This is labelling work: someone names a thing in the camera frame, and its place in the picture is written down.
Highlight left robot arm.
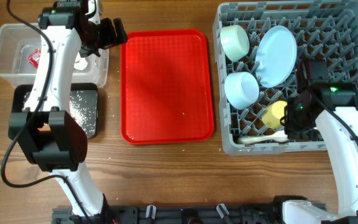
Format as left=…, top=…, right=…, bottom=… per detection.
left=9, top=1, right=128, bottom=223

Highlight white tissue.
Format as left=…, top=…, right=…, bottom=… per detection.
left=73, top=53, right=89, bottom=71

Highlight white plastic spoon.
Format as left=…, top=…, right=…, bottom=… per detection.
left=237, top=130, right=288, bottom=145

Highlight left black cable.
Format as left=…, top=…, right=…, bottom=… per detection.
left=0, top=0, right=88, bottom=218

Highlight clear plastic bin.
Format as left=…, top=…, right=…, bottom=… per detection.
left=0, top=24, right=109, bottom=88

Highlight grey dishwasher rack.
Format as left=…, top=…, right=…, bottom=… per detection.
left=213, top=1, right=358, bottom=156

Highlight green bowl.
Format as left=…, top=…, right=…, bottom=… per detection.
left=220, top=25, right=250, bottom=62

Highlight red serving tray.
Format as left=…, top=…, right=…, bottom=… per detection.
left=121, top=29, right=214, bottom=145

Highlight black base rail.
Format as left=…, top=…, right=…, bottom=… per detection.
left=51, top=203, right=328, bottom=224

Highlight small light blue bowl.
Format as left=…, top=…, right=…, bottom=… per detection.
left=224, top=72, right=259, bottom=110

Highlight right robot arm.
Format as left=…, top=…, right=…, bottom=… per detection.
left=280, top=60, right=358, bottom=223

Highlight large light blue plate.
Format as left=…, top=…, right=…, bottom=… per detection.
left=255, top=26, right=297, bottom=88

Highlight yellow plastic cup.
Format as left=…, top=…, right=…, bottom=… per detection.
left=262, top=101, right=287, bottom=129

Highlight white rice grains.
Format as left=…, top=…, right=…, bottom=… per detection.
left=22, top=87, right=98, bottom=139

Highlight red snack wrapper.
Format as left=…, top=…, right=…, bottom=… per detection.
left=27, top=48, right=41, bottom=68

